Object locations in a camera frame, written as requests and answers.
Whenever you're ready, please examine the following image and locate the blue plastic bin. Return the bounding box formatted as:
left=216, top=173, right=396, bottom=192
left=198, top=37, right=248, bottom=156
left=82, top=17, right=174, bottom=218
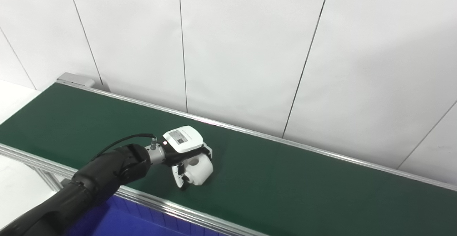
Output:
left=66, top=194, right=231, bottom=236

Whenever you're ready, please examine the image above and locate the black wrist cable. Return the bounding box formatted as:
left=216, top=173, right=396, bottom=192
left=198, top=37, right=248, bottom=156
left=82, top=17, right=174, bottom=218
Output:
left=91, top=133, right=156, bottom=162

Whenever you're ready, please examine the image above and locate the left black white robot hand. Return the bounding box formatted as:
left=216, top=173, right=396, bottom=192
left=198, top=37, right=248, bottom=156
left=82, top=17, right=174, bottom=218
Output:
left=162, top=125, right=214, bottom=190

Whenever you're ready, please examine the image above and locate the green conveyor belt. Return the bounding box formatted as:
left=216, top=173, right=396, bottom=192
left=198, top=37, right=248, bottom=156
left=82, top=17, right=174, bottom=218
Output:
left=0, top=79, right=457, bottom=236
left=0, top=82, right=457, bottom=236

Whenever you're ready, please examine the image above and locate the grey conveyor end cover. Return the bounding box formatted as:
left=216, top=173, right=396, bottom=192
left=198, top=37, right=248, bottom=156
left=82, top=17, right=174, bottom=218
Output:
left=56, top=72, right=96, bottom=88

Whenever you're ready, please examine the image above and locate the white cylindrical plastic part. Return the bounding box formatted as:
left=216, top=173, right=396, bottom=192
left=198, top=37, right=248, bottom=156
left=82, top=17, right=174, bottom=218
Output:
left=177, top=153, right=214, bottom=186

